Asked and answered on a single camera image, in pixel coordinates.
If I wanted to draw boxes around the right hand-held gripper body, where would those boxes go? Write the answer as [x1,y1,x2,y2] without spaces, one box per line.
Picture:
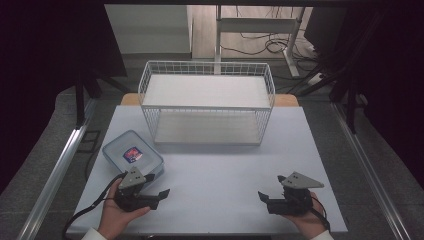
[266,171,325,216]

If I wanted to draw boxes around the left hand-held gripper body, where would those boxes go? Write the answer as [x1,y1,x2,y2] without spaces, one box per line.
[114,166,160,213]

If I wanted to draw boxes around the person's right hand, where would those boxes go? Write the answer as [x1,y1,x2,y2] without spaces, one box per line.
[282,191,330,240]

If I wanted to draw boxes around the person's left hand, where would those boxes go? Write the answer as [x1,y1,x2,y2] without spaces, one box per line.
[97,179,151,240]

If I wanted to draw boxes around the clear plastic lidded container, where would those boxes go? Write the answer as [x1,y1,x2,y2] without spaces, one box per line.
[101,129,165,182]

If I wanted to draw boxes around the black tripod stand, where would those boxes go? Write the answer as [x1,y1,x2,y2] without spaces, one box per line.
[73,68,129,131]
[288,9,384,135]

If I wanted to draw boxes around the white power strip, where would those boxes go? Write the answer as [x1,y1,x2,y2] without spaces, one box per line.
[307,72,324,87]

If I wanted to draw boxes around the black curtain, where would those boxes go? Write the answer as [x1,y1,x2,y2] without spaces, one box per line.
[0,0,128,196]
[303,5,424,191]

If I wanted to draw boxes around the white cabinet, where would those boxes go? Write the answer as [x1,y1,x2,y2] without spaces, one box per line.
[104,3,194,56]

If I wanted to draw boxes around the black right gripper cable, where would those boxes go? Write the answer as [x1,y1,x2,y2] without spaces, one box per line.
[310,195,332,232]

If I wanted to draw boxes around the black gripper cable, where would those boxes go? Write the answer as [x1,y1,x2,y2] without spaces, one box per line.
[61,171,129,240]
[310,195,332,232]

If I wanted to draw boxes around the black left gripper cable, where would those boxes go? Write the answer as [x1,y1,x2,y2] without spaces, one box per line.
[61,171,129,240]

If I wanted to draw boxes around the aluminium rail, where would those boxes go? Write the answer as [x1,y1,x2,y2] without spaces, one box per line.
[15,98,98,240]
[330,101,412,240]

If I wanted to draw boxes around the white wire two-tier rack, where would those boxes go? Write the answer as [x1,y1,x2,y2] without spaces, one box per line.
[137,60,277,147]

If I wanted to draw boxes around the black floor cables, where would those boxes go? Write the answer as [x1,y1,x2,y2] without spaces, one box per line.
[220,5,321,58]

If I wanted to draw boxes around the white metal desk frame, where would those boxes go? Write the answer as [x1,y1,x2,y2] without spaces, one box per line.
[214,4,306,78]

